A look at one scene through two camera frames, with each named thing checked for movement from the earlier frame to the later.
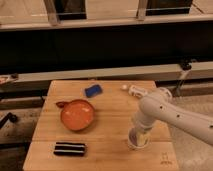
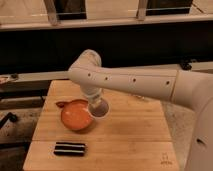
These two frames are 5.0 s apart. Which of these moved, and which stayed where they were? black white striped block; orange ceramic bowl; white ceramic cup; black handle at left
Moved: white ceramic cup
Stayed: black handle at left; orange ceramic bowl; black white striped block
